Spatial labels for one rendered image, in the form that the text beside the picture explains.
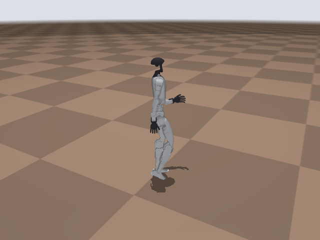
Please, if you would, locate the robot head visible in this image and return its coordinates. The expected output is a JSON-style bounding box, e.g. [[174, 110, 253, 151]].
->
[[151, 57, 164, 77]]

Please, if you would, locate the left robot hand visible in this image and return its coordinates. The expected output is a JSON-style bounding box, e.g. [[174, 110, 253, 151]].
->
[[168, 94, 186, 103]]

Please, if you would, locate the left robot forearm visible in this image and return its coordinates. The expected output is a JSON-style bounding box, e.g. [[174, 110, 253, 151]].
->
[[165, 99, 173, 105]]

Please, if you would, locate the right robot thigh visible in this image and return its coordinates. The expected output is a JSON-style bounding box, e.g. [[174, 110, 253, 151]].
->
[[156, 115, 174, 149]]

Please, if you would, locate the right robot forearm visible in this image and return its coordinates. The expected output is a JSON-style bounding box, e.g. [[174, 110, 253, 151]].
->
[[151, 99, 159, 122]]

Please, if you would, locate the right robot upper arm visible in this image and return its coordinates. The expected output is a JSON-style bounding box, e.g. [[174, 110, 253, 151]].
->
[[153, 78, 163, 105]]

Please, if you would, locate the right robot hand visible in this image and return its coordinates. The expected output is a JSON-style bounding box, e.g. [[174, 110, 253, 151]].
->
[[150, 117, 160, 134]]

